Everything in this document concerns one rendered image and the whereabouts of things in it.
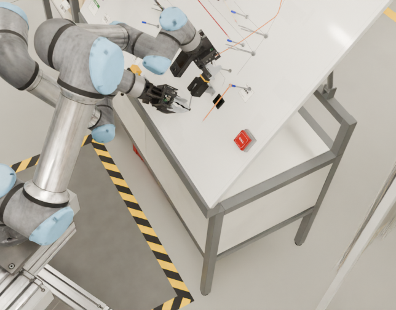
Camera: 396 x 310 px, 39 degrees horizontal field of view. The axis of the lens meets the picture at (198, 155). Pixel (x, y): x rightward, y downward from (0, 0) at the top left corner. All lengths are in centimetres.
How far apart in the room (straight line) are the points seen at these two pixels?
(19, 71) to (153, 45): 38
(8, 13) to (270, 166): 111
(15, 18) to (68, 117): 47
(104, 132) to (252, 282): 133
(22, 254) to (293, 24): 107
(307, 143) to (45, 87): 111
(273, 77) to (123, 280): 139
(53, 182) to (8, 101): 219
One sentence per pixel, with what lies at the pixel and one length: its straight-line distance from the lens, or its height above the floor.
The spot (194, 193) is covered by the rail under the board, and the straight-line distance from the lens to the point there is 204.
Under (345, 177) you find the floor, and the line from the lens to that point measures 326.
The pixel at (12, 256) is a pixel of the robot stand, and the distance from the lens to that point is 163.
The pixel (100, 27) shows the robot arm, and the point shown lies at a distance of 157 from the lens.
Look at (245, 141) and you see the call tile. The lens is 185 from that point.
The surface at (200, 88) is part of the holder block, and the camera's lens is 194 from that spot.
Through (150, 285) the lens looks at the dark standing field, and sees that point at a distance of 280.
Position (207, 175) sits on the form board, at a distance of 199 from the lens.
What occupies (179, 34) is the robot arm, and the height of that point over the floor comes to 146.
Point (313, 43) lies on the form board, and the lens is 179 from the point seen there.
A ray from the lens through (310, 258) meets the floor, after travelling 295.
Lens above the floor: 258
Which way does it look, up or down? 54 degrees down
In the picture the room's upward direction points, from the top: 5 degrees clockwise
